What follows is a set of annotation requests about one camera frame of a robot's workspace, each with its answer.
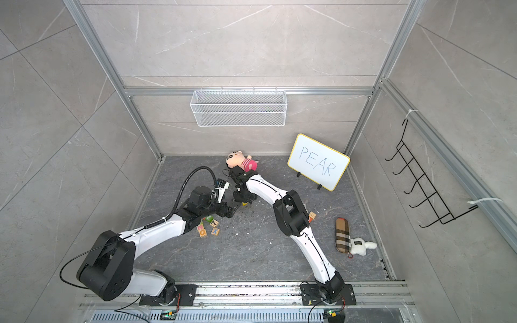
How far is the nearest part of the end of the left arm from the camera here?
0.67 metres

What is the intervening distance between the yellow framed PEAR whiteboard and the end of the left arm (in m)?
0.46

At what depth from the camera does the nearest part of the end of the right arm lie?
0.77 metres

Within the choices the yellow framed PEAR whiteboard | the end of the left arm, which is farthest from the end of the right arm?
the yellow framed PEAR whiteboard

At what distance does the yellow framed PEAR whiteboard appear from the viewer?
3.22 ft
